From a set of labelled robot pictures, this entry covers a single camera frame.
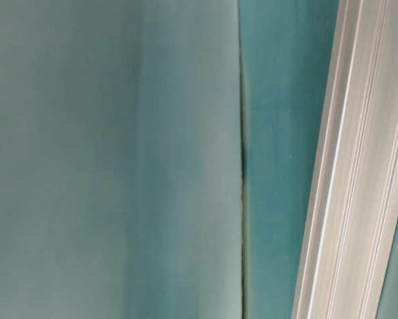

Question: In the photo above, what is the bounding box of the long silver metal rail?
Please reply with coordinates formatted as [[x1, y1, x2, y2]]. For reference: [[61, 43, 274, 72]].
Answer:
[[292, 1, 398, 318]]

